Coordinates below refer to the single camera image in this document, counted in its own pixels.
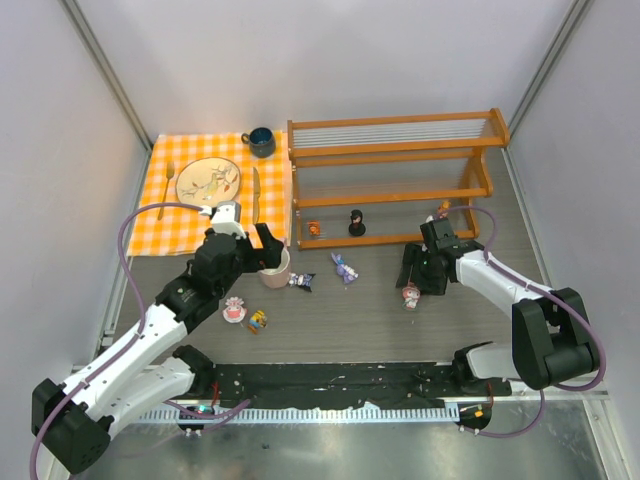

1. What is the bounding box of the pink mug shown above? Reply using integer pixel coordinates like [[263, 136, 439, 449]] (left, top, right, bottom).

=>
[[258, 246, 291, 289]]

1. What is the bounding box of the black purple Kuromi figurine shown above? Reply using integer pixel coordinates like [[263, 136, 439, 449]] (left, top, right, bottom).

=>
[[288, 273, 316, 293]]

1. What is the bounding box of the pink My Melody figurine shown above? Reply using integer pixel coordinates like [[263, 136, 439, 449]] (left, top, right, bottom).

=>
[[402, 282, 421, 311]]

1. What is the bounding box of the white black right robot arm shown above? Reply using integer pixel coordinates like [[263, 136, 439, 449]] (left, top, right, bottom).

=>
[[396, 217, 605, 390]]

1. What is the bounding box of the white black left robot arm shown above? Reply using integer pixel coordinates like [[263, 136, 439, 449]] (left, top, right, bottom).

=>
[[30, 221, 284, 475]]

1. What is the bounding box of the orange wooden shelf rack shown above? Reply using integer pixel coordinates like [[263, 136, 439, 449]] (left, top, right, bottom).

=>
[[287, 108, 510, 250]]

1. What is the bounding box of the Winnie the Pooh figurine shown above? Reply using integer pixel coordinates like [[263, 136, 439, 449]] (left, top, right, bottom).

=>
[[437, 200, 452, 219]]

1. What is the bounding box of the orange tiger figurine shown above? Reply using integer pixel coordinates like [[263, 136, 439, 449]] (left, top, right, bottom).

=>
[[307, 221, 321, 237]]

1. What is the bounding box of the pink white round figurine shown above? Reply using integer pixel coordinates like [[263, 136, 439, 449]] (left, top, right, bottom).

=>
[[222, 297, 247, 324]]

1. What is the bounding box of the black haired girl figurine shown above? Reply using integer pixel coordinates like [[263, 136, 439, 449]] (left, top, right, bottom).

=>
[[348, 209, 366, 237]]

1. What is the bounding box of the yellow minion figurine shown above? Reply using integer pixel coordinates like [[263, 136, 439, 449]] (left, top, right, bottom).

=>
[[248, 310, 268, 335]]

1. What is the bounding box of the orange checkered cloth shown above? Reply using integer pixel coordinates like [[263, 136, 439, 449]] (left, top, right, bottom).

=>
[[127, 130, 292, 256]]

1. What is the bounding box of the gold knife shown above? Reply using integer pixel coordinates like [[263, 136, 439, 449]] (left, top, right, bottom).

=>
[[252, 167, 261, 224]]

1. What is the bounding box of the purple bunny figurine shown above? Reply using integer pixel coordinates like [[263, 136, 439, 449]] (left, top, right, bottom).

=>
[[331, 253, 359, 285]]

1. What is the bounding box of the decorated ceramic plate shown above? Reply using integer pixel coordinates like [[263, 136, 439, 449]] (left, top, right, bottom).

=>
[[175, 157, 242, 207]]

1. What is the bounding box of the gold fork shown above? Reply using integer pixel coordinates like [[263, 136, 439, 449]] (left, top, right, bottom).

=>
[[157, 161, 175, 221]]

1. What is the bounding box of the dark blue mug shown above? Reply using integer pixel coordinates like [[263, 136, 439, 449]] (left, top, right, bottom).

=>
[[241, 127, 276, 158]]

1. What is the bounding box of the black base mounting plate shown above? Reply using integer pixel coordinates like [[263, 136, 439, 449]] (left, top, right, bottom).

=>
[[210, 362, 512, 410]]

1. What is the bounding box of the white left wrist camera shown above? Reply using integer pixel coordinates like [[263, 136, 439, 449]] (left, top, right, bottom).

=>
[[199, 201, 246, 238]]

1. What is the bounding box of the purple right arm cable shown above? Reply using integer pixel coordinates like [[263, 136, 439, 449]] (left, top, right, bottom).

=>
[[447, 204, 608, 439]]

